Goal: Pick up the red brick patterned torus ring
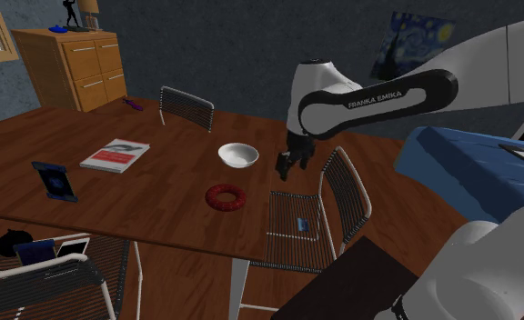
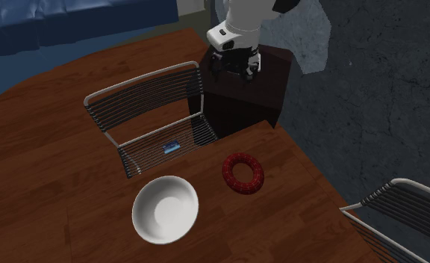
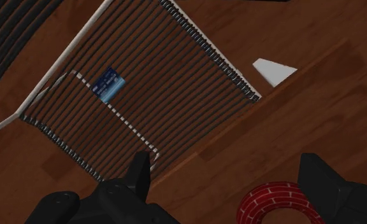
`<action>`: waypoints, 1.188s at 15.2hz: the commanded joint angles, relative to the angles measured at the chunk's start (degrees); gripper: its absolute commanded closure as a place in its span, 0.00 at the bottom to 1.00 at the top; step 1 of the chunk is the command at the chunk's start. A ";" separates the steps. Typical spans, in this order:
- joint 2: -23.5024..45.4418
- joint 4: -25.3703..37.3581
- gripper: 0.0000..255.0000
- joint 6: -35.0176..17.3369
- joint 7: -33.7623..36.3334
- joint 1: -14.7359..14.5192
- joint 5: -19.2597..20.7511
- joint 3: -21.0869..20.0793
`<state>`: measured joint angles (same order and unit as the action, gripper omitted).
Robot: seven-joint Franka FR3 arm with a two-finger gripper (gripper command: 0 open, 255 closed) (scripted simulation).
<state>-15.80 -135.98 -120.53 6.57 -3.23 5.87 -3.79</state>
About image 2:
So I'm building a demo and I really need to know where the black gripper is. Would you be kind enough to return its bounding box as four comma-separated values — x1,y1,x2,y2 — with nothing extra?
209,46,262,83

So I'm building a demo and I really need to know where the dark robot stand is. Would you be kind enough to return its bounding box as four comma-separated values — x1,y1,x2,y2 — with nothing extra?
187,44,294,140

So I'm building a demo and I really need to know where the small blue card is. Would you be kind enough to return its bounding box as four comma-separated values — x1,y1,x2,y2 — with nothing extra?
162,140,181,155

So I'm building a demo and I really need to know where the white bowl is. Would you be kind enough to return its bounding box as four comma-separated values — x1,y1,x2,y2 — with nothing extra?
131,175,200,245

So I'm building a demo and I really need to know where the blue sofa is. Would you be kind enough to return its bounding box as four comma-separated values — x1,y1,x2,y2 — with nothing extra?
0,0,180,61

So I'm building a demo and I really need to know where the brown wooden table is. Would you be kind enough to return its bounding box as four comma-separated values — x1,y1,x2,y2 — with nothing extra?
0,27,402,263

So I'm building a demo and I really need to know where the wire chair with white frame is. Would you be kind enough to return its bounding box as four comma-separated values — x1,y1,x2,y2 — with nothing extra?
83,61,219,180
339,177,430,263

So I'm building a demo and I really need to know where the red ring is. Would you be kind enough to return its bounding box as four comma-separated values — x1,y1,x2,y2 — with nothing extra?
222,152,265,196

